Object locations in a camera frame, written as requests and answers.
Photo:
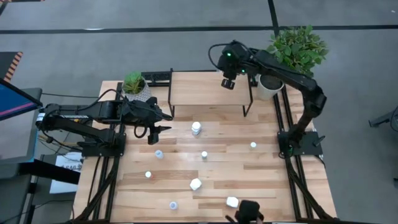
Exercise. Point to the small red pill bottle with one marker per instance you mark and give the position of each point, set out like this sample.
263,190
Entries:
148,174

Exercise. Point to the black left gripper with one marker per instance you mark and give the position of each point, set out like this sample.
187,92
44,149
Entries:
140,112

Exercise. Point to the succulent in patterned white pot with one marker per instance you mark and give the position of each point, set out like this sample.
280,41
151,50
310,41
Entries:
133,82

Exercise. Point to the frosted clear bottle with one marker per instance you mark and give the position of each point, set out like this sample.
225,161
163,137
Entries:
159,154
173,205

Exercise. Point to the wooden shelf with black legs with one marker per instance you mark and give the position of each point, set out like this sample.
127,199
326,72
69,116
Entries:
202,90

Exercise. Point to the orange black striped mat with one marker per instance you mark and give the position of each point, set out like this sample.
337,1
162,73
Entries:
14,65

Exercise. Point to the monitor with blue screen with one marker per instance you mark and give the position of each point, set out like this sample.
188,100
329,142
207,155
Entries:
12,99

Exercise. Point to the white paper sheet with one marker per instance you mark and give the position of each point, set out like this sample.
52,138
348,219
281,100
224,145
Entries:
66,161

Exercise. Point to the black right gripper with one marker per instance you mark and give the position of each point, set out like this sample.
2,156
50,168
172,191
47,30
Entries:
233,62

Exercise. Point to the small blue pill bottle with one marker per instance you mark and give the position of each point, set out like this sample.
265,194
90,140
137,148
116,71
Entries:
204,154

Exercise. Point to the small yellow pill bottle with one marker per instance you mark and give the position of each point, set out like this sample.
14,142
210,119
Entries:
253,145

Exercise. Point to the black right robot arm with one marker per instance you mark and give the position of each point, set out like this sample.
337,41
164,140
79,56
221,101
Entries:
289,73

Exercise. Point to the white melatonin bottle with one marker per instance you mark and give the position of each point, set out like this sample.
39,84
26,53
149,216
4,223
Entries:
196,127
232,202
195,184

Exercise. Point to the black side desk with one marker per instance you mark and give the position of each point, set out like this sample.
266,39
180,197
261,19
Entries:
12,199

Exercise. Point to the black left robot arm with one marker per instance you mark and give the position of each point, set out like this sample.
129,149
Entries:
102,112

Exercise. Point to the leafy plant in white pot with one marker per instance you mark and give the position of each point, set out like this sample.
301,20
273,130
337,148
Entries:
295,49

